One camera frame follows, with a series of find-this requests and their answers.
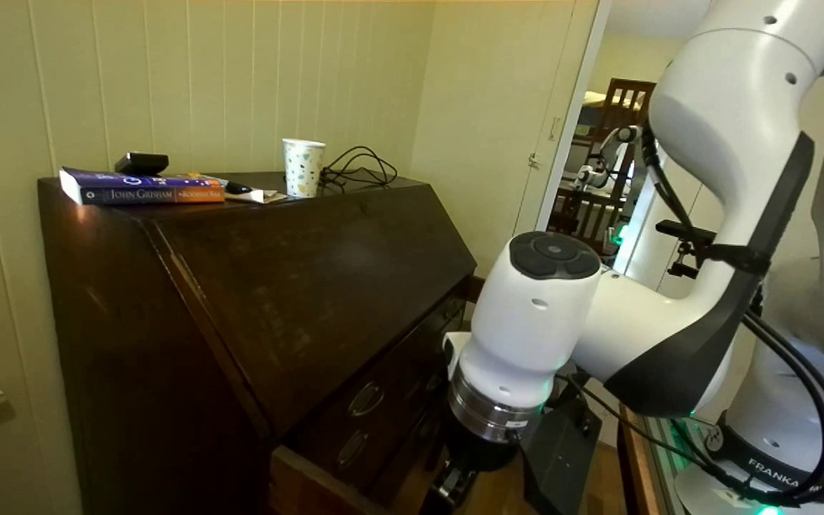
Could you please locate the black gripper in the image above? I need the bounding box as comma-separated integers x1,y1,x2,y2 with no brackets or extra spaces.
428,429,522,515

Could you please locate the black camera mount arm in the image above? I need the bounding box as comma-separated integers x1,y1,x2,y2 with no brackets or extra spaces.
668,239,714,282

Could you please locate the small black box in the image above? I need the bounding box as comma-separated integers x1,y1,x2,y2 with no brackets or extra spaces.
113,148,172,178

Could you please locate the white door frame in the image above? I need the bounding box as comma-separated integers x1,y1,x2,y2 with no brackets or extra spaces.
529,0,668,281

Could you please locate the purple book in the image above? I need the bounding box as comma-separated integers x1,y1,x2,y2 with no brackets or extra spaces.
56,166,233,209

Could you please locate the wooden dining chair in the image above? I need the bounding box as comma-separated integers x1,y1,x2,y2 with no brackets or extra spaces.
605,77,659,129

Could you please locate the dark wooden secretary desk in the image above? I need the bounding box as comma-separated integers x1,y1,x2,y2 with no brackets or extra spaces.
36,169,482,515

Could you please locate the dark background furniture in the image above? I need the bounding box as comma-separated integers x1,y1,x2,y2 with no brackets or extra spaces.
549,122,647,255

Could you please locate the brass drawer handle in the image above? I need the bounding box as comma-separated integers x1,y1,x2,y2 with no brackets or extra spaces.
348,381,389,421
338,429,378,472

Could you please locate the black coiled cable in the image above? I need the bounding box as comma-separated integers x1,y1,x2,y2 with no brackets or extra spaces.
319,142,401,195

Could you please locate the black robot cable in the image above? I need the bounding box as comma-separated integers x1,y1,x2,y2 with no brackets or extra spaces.
565,126,824,509

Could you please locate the white paper sheet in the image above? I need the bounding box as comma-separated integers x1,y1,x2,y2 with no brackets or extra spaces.
223,185,288,209

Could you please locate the white dotted paper cup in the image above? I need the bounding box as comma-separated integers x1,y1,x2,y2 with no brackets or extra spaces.
282,138,330,199

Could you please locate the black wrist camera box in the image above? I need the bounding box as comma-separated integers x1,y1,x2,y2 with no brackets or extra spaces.
522,384,608,515

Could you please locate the black exterior camera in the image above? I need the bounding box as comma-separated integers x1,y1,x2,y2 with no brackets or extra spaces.
654,218,721,246

